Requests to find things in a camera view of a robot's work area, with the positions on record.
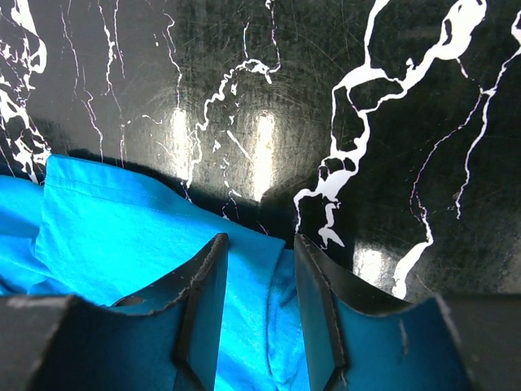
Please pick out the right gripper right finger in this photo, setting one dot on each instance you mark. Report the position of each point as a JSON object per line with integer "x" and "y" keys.
{"x": 358, "y": 337}

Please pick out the blue t shirt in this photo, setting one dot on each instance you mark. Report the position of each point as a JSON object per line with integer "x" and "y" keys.
{"x": 103, "y": 233}

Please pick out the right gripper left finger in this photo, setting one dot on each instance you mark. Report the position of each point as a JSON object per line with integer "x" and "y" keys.
{"x": 163, "y": 337}

